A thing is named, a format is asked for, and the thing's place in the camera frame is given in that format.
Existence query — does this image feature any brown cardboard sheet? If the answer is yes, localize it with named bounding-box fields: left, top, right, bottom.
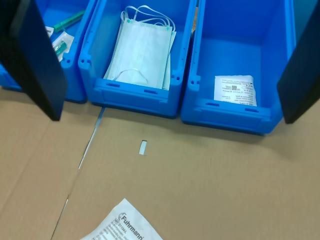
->
left=49, top=99, right=320, bottom=240
left=0, top=86, right=105, bottom=240

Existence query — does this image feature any green capped tube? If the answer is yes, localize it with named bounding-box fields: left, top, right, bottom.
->
left=53, top=9, right=85, bottom=33

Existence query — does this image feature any white face mask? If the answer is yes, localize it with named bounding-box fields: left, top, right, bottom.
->
left=103, top=4, right=177, bottom=90
left=161, top=29, right=178, bottom=91

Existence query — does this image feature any white printed cotton packet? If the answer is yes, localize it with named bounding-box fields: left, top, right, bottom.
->
left=214, top=74, right=259, bottom=107

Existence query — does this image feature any clear packet with green needle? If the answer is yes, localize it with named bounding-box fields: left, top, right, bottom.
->
left=51, top=31, right=75, bottom=62

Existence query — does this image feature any blue plastic bin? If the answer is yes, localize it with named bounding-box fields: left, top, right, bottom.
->
left=180, top=0, right=317, bottom=136
left=0, top=0, right=97, bottom=103
left=78, top=0, right=198, bottom=120

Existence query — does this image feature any white Fuhrmann cotton packet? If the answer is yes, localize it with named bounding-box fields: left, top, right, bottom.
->
left=79, top=198, right=165, bottom=240

